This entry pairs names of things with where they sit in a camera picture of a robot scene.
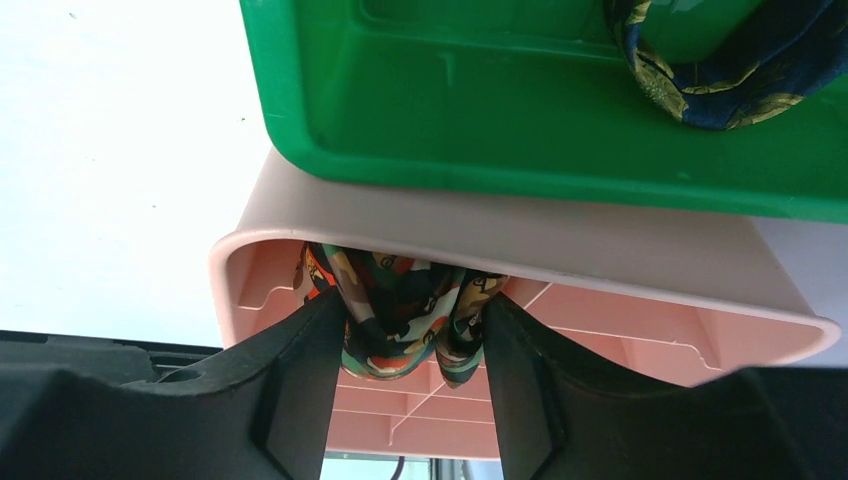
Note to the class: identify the colourful faces patterned tie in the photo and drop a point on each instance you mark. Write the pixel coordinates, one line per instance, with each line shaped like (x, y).
(401, 311)

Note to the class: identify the black yellow patterned tie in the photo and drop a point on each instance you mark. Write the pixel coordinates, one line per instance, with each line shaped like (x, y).
(783, 52)

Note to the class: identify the pink divided tray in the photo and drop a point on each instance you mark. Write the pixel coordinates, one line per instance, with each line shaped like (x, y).
(680, 297)

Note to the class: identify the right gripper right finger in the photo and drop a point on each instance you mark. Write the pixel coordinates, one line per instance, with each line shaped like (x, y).
(564, 412)

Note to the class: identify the green plastic bin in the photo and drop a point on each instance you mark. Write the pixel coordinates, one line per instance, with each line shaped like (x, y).
(520, 97)

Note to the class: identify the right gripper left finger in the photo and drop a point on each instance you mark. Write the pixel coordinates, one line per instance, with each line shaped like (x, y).
(86, 408)

